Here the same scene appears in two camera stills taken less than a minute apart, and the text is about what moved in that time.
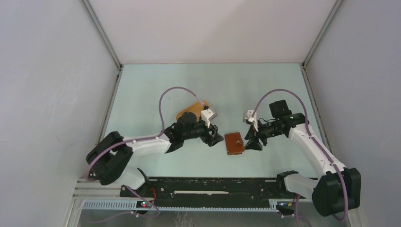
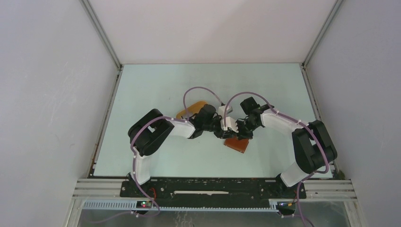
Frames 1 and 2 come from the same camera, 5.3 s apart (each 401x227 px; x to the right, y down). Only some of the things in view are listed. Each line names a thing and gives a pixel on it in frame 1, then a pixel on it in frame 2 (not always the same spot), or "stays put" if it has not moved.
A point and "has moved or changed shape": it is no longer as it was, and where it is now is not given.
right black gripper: x=253 y=145 to x=241 y=135
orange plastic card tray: x=196 y=109 stays put
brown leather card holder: x=234 y=144 has moved or changed shape
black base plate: x=209 y=190 stays put
